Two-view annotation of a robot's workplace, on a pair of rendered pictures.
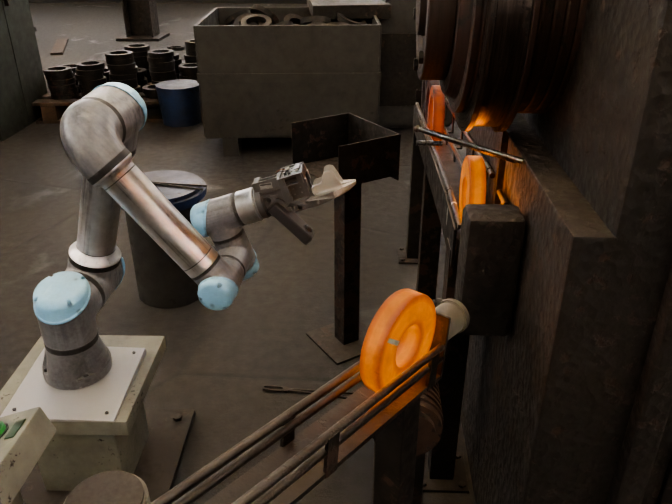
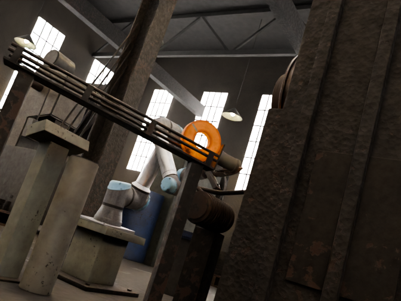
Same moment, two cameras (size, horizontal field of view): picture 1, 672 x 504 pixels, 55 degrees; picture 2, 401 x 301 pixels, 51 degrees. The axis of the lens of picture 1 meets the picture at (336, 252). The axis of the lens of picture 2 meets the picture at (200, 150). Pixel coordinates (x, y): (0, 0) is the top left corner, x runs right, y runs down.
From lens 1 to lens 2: 1.44 m
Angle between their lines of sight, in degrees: 52
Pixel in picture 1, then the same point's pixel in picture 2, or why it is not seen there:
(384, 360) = (188, 130)
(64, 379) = (99, 215)
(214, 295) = (166, 182)
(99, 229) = (146, 172)
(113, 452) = (95, 255)
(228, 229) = not seen: hidden behind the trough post
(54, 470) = (70, 258)
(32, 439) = (81, 141)
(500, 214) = not seen: hidden behind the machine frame
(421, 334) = (210, 143)
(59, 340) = (108, 197)
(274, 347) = not seen: outside the picture
